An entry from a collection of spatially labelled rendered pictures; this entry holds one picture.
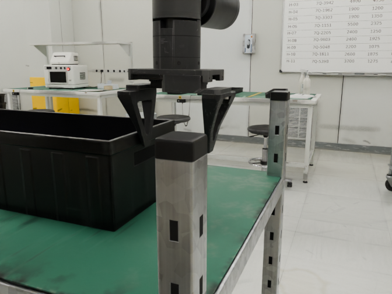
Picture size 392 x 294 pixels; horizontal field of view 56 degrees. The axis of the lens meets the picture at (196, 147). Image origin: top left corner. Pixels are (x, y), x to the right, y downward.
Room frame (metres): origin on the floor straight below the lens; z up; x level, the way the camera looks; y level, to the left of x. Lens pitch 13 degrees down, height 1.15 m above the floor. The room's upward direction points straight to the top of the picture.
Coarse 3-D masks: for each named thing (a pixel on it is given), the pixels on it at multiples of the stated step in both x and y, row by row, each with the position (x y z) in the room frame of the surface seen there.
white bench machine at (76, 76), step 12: (60, 60) 4.78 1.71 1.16; (72, 60) 4.82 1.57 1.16; (48, 72) 4.76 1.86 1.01; (60, 72) 4.72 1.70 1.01; (72, 72) 4.68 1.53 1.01; (84, 72) 4.91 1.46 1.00; (48, 84) 4.78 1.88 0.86; (60, 84) 4.73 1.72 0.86; (72, 84) 4.68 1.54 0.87; (84, 84) 4.90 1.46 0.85
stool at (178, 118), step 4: (160, 116) 3.59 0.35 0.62; (164, 116) 3.59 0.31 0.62; (168, 116) 3.60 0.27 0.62; (172, 116) 3.61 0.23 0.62; (176, 116) 3.60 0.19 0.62; (180, 116) 3.59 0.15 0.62; (184, 116) 3.58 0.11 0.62; (188, 116) 3.60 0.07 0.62; (176, 120) 3.42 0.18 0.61; (180, 120) 3.44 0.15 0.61; (184, 120) 3.46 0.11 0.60; (188, 120) 3.52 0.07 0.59
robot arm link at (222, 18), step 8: (216, 0) 0.47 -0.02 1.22; (224, 0) 0.49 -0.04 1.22; (232, 0) 0.50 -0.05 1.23; (208, 8) 0.48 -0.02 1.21; (216, 8) 0.48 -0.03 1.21; (224, 8) 0.49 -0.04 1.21; (232, 8) 0.50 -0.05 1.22; (208, 16) 0.48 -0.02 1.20; (216, 16) 0.48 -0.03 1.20; (224, 16) 0.50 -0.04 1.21; (232, 16) 0.51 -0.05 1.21; (208, 24) 0.49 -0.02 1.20; (216, 24) 0.50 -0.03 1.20; (224, 24) 0.51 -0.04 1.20
